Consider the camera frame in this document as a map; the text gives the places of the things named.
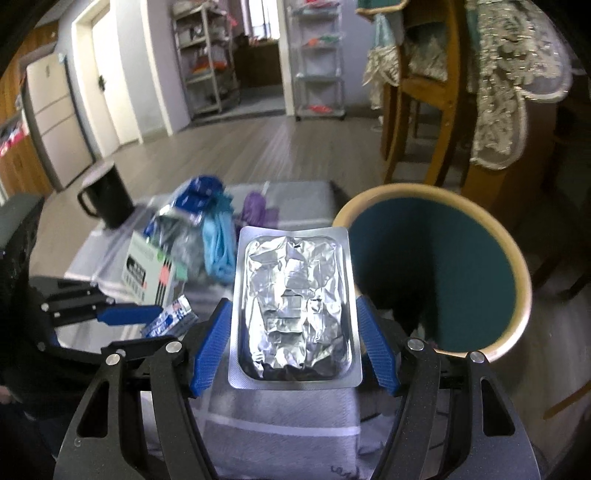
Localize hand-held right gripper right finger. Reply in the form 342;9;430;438
355;294;542;480

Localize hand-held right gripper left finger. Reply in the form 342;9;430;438
53;298;232;480

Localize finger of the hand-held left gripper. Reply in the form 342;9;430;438
44;335;185;370
28;274;160;326

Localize small blue white box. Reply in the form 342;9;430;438
141;296;199;341

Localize silver foil blister pack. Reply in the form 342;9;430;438
228;225;362;391

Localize teal bin with beige rim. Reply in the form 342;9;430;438
332;183;533;365

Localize green white cardboard box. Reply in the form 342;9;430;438
121;229;188;308

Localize silver blue foil bag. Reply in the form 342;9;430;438
143;174;227;280

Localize light blue glove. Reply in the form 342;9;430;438
202;194;239;283

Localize black mug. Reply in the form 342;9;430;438
77;160;134;230

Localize purple plastic wrapper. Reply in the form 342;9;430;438
242;191;281;228

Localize beige refrigerator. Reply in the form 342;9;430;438
21;53;95;192

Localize white door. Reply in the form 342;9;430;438
90;11;123;148

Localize wooden chair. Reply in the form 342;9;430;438
381;0;476;188

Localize wooden dining table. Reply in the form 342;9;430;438
462;0;591;222

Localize metal shelf rack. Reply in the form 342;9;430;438
172;0;241;116

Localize beige lace tablecloth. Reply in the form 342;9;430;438
362;0;573;169

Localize wooden kitchen cabinet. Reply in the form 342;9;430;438
233;37;283;89

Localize white trolley rack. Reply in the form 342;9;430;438
290;0;347;121

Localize green orange chair cover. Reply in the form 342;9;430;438
355;0;409;12

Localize wooden wall cabinet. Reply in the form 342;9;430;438
0;28;54;199

